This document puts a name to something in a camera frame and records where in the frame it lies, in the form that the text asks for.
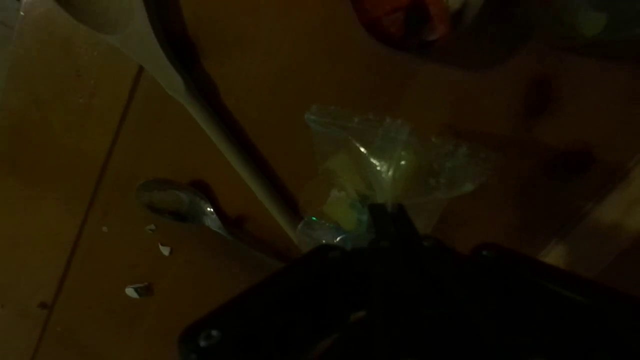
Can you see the clear plastic packet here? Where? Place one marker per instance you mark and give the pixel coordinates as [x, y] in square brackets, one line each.
[386, 166]

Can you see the small white crumb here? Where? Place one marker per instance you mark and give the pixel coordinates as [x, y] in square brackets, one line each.
[164, 250]

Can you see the wooden spoon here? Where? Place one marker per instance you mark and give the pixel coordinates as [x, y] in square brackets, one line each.
[200, 101]

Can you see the red round object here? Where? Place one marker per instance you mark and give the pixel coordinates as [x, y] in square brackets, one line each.
[400, 20]

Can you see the metal spoon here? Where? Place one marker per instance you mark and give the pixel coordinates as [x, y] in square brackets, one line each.
[180, 203]

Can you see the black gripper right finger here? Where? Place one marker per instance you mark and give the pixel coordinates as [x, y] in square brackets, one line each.
[404, 222]

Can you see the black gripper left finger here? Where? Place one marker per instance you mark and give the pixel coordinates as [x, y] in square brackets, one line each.
[379, 220]

